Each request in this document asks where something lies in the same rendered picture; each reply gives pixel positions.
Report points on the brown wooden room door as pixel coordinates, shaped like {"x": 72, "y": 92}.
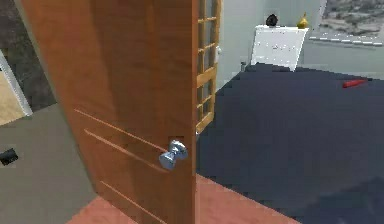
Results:
{"x": 133, "y": 83}

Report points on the red elongated object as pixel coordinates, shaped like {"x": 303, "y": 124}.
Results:
{"x": 354, "y": 83}

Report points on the wooden lattice shelf frame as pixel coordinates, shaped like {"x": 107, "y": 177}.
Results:
{"x": 207, "y": 75}

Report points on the white cupboard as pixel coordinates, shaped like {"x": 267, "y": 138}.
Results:
{"x": 278, "y": 47}

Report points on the black round object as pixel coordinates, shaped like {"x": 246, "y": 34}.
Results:
{"x": 272, "y": 20}

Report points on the small black flat object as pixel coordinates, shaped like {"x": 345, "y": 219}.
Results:
{"x": 8, "y": 156}

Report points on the yellow pear shaped object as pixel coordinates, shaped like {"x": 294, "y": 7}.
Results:
{"x": 302, "y": 22}

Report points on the silver round door knob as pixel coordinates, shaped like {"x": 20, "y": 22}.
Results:
{"x": 173, "y": 154}

